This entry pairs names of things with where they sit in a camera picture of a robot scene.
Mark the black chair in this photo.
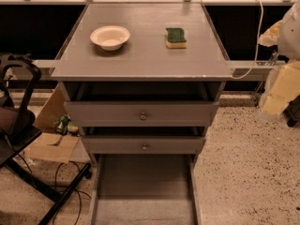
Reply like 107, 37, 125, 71
0, 53, 92, 225

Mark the green crumpled bag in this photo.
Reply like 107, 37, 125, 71
54, 114, 79, 136

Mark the metal rail beam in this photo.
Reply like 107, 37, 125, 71
34, 60, 285, 81

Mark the white paper bowl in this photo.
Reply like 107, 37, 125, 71
90, 25, 130, 52

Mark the white cable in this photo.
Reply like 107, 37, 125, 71
230, 0, 265, 81

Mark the metal diagonal strut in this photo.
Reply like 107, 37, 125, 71
251, 51, 278, 107

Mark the grey drawer cabinet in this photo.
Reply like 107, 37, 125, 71
50, 2, 235, 225

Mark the brown cardboard piece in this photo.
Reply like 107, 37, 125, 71
25, 86, 79, 163

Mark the black floor cable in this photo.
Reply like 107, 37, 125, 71
51, 160, 93, 225

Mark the grey open bottom drawer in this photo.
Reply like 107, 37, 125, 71
87, 155, 202, 225

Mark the grey top drawer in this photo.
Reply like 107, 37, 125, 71
63, 82, 222, 127

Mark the green and yellow sponge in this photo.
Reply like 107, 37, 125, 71
166, 27, 188, 49

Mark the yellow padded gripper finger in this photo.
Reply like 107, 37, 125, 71
262, 60, 300, 116

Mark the grey middle drawer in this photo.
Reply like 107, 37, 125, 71
82, 127, 205, 154

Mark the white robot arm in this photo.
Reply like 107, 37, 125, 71
259, 1, 300, 116

